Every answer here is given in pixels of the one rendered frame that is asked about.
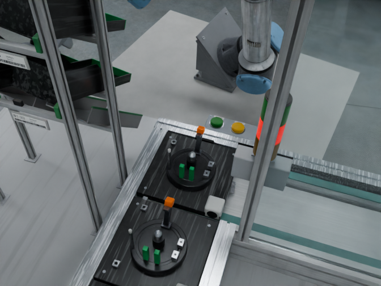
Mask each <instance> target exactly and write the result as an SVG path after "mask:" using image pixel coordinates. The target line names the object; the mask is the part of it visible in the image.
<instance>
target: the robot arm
mask: <svg viewBox="0 0 381 286"><path fill-rule="evenodd" d="M127 1H128V2H130V3H131V4H132V5H133V6H134V7H135V8H137V9H142V8H144V7H145V6H147V5H148V4H149V2H150V1H151V0H127ZM272 2H273V0H241V8H242V35H241V36H238V37H229V38H226V39H224V40H222V41H221V42H220V43H219V44H218V48H217V57H218V61H219V64H220V66H221V68H222V69H223V70H224V71H225V73H227V74H228V75H229V76H231V77H235V78H236V85H237V87H238V88H240V89H241V90H243V91H244V92H247V93H249V94H255V95H259V94H263V93H266V91H267V90H269V89H270V87H271V85H272V79H273V74H274V70H275V67H276V62H277V57H278V55H279V52H280V48H281V43H282V38H283V34H284V32H283V30H282V29H281V27H280V26H279V25H278V24H276V23H275V22H272ZM57 44H58V47H60V46H61V45H63V46H65V47H67V48H69V49H70V48H72V46H73V41H72V38H69V37H67V38H63V39H57Z"/></svg>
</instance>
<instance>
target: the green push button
mask: <svg viewBox="0 0 381 286"><path fill-rule="evenodd" d="M210 123H211V125H212V126H213V127H215V128H219V127H221V126H222V125H223V120H222V119H221V118H220V117H213V118H212V119H211V121H210Z"/></svg>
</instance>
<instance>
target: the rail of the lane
mask: <svg viewBox="0 0 381 286"><path fill-rule="evenodd" d="M154 127H158V128H160V129H161V130H162V129H166V130H168V132H170V133H174V134H178V135H181V136H185V137H189V138H193V139H197V137H196V134H197V128H198V127H195V126H192V125H189V124H184V123H180V122H177V121H173V120H169V119H165V118H162V117H159V118H158V120H157V121H156V123H155V125H154ZM202 141H204V142H208V143H211V144H215V145H219V146H223V147H226V148H230V149H234V150H236V148H237V146H238V143H242V144H247V145H251V146H254V143H255V142H254V141H250V140H246V139H243V138H238V137H235V136H230V135H227V134H223V133H219V132H215V131H211V130H208V129H205V132H204V134H203V135H202Z"/></svg>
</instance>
